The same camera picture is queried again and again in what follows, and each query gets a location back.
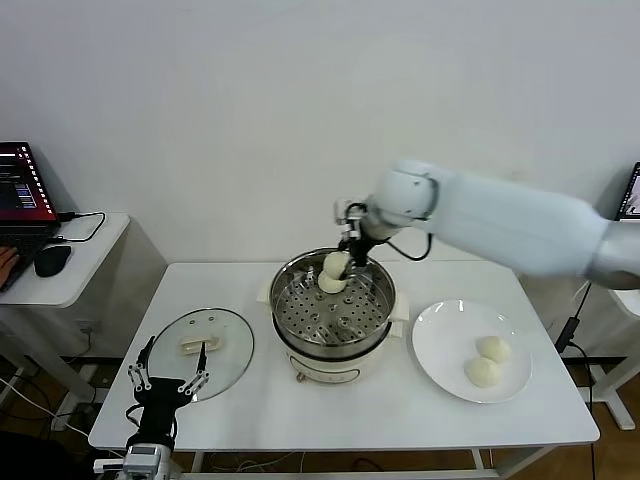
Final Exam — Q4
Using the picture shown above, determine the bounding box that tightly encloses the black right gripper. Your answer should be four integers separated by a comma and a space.
338, 232, 376, 282

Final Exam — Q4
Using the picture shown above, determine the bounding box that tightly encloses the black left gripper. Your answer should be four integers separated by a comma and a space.
126, 336, 210, 442

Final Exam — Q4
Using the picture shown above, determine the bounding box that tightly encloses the white steamed baozi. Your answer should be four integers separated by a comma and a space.
318, 269, 347, 295
475, 335, 513, 364
463, 355, 502, 389
322, 252, 351, 280

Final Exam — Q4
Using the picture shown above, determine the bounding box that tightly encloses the round glass pot lid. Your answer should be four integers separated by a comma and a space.
146, 308, 256, 403

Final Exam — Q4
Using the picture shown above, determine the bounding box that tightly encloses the stainless steel steamer basket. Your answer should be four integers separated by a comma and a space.
269, 247, 397, 349

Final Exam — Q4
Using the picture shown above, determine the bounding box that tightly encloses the person's bare hand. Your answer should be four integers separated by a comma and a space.
0, 247, 21, 291

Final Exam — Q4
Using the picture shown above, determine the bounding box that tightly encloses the white electric cooking pot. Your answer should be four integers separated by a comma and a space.
255, 287, 411, 386

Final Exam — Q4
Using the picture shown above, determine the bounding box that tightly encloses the white side table with mouse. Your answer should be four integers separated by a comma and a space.
0, 213, 132, 419

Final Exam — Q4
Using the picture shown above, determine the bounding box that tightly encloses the round white plate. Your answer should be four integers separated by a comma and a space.
411, 299, 534, 405

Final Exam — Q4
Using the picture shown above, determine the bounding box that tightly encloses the black laptop with dark screen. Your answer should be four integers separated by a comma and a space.
0, 141, 64, 291

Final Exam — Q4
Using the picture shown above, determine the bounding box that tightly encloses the white side table with label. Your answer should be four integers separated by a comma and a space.
587, 287, 640, 431

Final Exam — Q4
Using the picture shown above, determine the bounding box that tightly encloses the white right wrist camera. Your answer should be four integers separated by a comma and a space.
333, 198, 364, 224

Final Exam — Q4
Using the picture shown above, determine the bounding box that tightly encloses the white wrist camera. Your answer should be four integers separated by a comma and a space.
93, 443, 174, 480
333, 198, 364, 224

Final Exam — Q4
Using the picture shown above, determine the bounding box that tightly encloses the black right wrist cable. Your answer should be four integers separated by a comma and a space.
384, 230, 434, 262

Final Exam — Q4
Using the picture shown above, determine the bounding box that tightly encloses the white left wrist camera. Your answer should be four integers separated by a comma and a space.
93, 443, 174, 480

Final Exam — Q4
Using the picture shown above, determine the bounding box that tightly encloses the white table frame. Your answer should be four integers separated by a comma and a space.
94, 447, 559, 480

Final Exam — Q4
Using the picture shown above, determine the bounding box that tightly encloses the black laptop plug cable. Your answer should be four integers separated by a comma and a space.
49, 212, 108, 246

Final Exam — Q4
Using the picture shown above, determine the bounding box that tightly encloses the black power adapter with cable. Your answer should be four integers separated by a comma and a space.
553, 282, 594, 354

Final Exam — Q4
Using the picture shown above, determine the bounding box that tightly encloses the grey laptop showing camera views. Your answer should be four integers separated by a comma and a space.
613, 162, 640, 222

